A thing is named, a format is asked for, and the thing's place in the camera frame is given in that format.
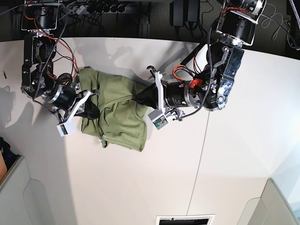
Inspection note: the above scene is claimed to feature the white vent frame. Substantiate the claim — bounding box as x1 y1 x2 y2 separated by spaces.
155 214 215 225

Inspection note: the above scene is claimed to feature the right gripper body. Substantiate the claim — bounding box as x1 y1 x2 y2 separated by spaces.
45 84 97 123

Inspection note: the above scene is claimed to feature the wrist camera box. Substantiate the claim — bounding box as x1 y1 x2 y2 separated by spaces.
56 120 76 137
148 110 169 130

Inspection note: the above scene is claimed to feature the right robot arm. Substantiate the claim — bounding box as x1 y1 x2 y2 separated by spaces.
21 0 100 123

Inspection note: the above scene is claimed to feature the black power adapter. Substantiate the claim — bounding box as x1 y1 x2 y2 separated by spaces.
170 0 184 27

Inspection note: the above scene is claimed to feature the aluminium table leg post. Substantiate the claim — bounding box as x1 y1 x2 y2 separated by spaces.
139 14 150 38

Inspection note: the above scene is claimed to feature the grey looped cable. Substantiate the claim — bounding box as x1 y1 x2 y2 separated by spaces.
260 0 291 40

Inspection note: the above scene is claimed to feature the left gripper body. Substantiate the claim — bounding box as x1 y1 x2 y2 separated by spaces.
147 66 204 121

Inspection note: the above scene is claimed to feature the green t-shirt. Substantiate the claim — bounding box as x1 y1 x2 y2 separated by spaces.
79 67 147 151

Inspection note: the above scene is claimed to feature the white power strip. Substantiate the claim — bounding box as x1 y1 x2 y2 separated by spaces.
69 5 88 15

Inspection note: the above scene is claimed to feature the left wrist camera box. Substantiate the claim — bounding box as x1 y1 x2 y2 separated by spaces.
148 110 169 130

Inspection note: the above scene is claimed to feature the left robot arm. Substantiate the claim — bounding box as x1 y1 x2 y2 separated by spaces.
134 0 266 127

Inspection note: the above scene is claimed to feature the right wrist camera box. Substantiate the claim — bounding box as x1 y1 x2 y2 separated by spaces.
56 120 76 137

